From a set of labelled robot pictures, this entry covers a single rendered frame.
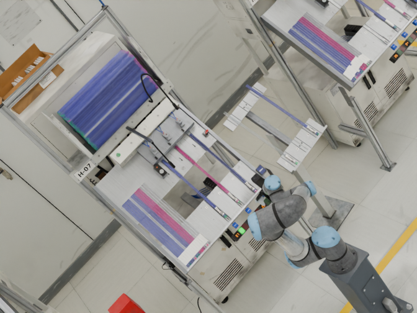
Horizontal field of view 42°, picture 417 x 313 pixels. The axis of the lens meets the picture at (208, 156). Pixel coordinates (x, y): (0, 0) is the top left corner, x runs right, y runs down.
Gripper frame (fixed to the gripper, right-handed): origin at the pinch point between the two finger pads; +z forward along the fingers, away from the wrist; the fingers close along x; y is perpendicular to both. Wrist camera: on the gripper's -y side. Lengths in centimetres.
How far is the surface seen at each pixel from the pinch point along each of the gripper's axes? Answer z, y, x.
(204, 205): 9.8, -20.2, -25.3
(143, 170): 10, -60, -34
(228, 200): 9.9, -12.0, -14.1
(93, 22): -36, -122, 2
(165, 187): 10, -43, -32
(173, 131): 4, -61, -6
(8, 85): -1, -149, -50
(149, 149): 3, -64, -23
